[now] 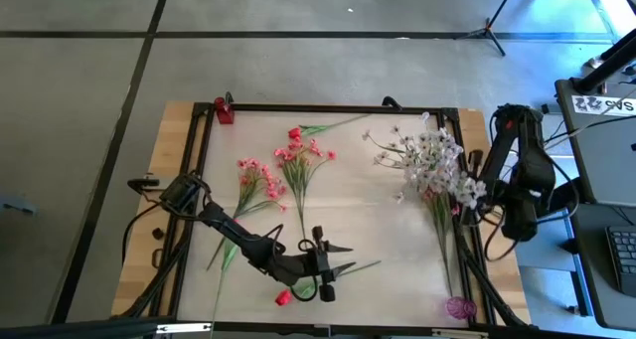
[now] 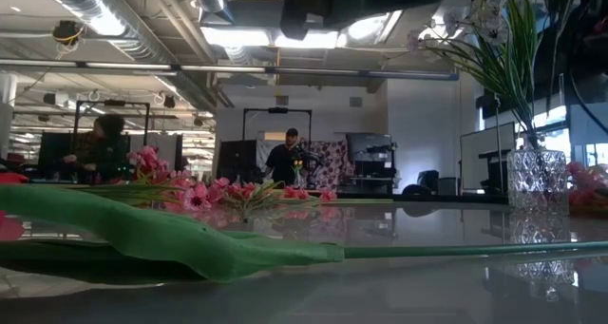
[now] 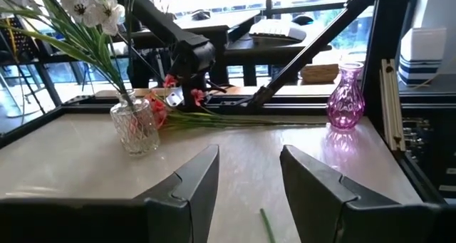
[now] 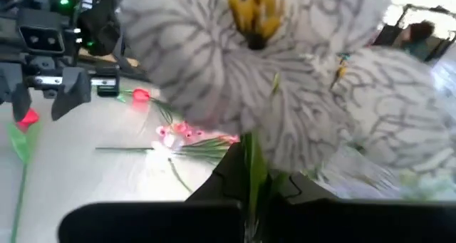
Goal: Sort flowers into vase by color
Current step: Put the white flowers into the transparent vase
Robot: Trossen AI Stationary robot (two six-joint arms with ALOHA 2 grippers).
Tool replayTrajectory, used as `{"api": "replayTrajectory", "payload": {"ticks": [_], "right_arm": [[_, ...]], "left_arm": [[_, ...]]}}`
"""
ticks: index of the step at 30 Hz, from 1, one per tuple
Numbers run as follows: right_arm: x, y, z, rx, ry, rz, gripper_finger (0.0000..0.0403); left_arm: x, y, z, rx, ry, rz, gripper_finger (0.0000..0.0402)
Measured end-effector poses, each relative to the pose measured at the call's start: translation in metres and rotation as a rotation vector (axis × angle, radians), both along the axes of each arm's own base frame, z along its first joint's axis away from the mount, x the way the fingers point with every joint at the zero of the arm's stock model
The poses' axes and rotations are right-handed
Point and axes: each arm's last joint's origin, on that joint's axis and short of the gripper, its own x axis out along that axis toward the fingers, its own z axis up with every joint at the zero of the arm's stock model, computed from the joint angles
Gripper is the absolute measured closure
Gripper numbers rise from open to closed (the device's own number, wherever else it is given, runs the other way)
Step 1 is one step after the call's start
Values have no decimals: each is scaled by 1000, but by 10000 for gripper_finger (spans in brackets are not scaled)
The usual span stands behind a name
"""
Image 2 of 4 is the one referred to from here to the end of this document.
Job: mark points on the person with cap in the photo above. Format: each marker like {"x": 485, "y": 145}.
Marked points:
{"x": 282, "y": 165}

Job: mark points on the black office chair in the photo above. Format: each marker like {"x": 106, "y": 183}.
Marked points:
{"x": 427, "y": 179}

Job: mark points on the large silver ventilation duct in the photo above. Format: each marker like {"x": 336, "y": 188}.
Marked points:
{"x": 142, "y": 34}

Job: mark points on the black equipment shelf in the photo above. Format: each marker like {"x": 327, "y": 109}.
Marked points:
{"x": 370, "y": 146}

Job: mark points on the yellow flowers in vase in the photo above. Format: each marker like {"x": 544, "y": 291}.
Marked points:
{"x": 297, "y": 165}

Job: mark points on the black aluminium table frame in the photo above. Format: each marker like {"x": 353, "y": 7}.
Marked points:
{"x": 427, "y": 198}

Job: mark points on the silver horizontal pipe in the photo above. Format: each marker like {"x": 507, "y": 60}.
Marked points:
{"x": 309, "y": 70}

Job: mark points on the seated person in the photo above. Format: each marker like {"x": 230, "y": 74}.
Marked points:
{"x": 102, "y": 158}

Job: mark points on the clear faceted glass vase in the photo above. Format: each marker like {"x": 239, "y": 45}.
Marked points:
{"x": 537, "y": 181}

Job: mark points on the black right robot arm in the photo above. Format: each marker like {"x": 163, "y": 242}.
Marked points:
{"x": 594, "y": 53}

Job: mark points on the black monitor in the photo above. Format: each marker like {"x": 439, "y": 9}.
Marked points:
{"x": 237, "y": 160}

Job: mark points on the grey bin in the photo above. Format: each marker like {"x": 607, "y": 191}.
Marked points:
{"x": 446, "y": 186}

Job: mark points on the white board panel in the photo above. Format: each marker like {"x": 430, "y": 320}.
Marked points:
{"x": 484, "y": 158}

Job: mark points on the pink artificial flower bunch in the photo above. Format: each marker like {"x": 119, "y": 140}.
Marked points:
{"x": 147, "y": 160}
{"x": 586, "y": 186}
{"x": 247, "y": 191}

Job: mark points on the pink patterned cloth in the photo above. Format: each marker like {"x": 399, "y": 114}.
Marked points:
{"x": 332, "y": 162}

